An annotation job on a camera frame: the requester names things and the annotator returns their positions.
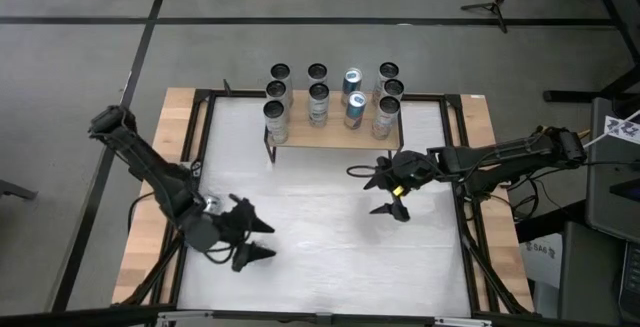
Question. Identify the small silver can blue text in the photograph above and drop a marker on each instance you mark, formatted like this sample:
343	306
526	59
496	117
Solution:
355	112

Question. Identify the white table cover sheet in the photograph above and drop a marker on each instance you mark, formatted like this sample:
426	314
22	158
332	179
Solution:
325	267

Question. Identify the black screen device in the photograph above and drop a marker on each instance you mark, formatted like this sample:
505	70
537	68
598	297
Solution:
627	189

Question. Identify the black aluminium table frame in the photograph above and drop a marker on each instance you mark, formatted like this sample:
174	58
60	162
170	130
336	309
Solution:
465	267

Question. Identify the black tripod stand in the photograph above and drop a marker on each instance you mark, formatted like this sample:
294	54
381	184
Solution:
492	4

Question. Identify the black keypad device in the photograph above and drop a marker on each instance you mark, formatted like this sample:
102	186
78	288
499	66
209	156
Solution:
632	277

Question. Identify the Celsius can red print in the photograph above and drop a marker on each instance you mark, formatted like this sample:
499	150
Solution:
389	70
394	87
385	122

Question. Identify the dark grey box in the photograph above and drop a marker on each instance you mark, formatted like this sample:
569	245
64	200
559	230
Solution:
590	277

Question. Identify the white labelled box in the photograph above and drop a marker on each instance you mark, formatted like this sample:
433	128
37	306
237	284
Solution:
542	254

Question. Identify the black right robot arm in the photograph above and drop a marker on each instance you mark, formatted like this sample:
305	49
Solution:
500	159

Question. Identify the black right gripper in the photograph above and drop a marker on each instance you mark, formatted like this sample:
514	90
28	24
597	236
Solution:
410	169

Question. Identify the black desk leg frame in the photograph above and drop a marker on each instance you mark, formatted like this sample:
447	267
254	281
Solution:
575	96

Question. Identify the grey furniture foot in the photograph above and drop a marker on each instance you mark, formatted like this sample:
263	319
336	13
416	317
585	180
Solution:
17	190

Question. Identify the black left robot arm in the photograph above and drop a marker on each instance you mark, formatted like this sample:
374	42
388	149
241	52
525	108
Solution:
150	167

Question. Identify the grey equipment cabinet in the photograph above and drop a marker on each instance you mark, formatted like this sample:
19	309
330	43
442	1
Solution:
605	202

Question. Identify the wooden shelf black legs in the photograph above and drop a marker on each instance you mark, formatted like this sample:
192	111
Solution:
340	134

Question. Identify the Celsius can orange print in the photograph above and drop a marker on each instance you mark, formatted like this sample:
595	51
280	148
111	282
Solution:
276	88
280	71
275	122

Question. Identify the white tag blue print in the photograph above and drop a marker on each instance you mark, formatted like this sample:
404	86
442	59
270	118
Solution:
622	129

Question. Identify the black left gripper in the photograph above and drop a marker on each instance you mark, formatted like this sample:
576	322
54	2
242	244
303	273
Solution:
220	227

